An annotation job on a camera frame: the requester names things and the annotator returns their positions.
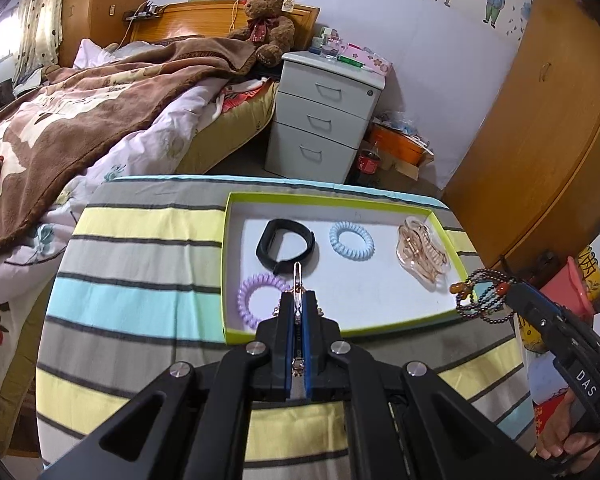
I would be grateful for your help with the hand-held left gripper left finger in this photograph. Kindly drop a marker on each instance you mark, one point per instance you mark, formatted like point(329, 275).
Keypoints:
point(288, 350)

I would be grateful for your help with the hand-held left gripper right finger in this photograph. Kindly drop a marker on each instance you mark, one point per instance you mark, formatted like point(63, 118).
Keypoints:
point(310, 350)

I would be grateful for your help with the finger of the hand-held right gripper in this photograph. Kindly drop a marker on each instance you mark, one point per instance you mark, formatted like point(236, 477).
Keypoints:
point(540, 300)
point(522, 307)

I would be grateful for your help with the green shallow box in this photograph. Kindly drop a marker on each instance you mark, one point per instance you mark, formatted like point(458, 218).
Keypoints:
point(370, 305)

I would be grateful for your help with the black wristband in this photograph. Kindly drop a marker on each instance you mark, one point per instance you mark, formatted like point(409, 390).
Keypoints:
point(265, 257)

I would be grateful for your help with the clear hair claw clip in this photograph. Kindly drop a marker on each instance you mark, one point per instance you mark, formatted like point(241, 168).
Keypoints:
point(420, 260)

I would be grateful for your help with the person's right hand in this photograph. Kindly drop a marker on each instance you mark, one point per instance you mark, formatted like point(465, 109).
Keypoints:
point(557, 435)

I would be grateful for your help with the pink plastic container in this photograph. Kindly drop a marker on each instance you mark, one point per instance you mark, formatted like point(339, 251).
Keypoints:
point(567, 285)

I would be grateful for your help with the yellow printed container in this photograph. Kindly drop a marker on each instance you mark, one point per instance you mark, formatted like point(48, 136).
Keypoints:
point(592, 270)

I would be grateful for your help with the large wooden wardrobe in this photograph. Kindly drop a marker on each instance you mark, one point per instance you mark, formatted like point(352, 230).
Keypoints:
point(545, 125)

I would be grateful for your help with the cardboard box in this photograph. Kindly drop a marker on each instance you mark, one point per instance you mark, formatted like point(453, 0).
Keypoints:
point(405, 171)

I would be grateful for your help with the orange basket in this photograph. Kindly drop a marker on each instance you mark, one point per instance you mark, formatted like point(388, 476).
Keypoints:
point(395, 142)

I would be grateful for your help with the yellow bed sheet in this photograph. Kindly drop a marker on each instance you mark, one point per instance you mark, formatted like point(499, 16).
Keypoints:
point(215, 145)

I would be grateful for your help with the grey drawer nightstand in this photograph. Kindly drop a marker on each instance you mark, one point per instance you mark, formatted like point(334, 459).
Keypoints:
point(315, 125)

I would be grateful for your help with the white floral quilt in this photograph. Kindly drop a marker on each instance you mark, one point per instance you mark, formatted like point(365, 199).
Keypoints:
point(145, 140)

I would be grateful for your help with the red printed pillow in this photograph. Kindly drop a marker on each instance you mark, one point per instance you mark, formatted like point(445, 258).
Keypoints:
point(240, 100)

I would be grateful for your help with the pink floral box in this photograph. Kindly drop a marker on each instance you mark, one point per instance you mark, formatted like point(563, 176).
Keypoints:
point(367, 60)

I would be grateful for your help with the small bottles cluster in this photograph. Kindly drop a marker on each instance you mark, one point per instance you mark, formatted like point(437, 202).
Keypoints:
point(326, 45)

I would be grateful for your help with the brown fleece blanket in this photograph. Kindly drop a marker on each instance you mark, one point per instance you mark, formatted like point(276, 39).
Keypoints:
point(80, 125)

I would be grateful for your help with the brown teddy bear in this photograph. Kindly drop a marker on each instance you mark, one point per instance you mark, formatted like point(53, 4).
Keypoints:
point(265, 25)

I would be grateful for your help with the wooden headboard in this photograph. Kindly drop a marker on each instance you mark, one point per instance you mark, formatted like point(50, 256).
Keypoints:
point(200, 22)

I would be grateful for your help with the power strip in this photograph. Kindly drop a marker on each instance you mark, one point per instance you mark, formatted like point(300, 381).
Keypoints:
point(142, 12)

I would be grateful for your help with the patterned curtain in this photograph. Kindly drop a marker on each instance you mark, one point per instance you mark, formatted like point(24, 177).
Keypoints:
point(40, 15)

